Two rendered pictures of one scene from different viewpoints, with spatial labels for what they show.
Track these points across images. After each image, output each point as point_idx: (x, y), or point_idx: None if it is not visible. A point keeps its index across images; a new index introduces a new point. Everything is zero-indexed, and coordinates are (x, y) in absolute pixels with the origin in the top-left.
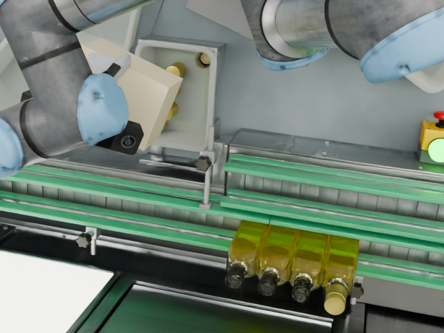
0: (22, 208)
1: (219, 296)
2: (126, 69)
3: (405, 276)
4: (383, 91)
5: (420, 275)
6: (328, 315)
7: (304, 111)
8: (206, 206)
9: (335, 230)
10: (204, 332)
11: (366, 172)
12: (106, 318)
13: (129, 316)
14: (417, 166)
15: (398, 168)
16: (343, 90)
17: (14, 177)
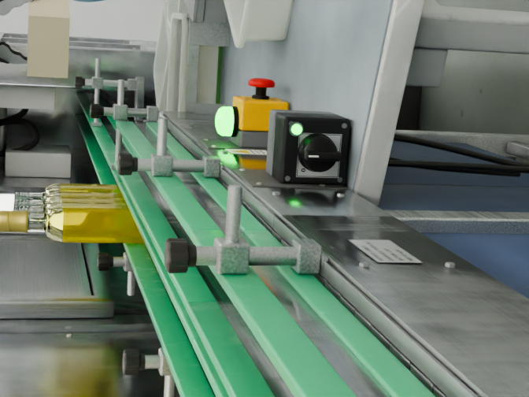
0: (101, 171)
1: (88, 259)
2: (24, 1)
3: (138, 261)
4: (269, 62)
5: (150, 267)
6: (100, 293)
7: (246, 94)
8: (111, 165)
9: (127, 195)
10: (24, 263)
11: (184, 143)
12: (13, 239)
13: (23, 243)
14: (209, 139)
15: (192, 137)
16: (258, 63)
17: (98, 139)
